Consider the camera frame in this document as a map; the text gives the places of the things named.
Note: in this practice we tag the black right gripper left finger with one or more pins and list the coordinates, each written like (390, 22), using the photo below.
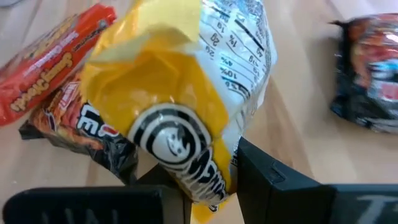
(174, 205)

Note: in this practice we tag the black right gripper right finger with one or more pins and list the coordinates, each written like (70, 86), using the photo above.
(273, 193)

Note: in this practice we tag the black Fire Noodle packet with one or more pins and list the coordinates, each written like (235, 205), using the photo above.
(77, 133)
(370, 74)

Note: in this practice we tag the yellow Maruchan noodle packet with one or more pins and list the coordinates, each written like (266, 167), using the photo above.
(161, 77)

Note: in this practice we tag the red Maruchan noodle packet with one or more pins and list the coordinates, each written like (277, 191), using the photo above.
(46, 68)

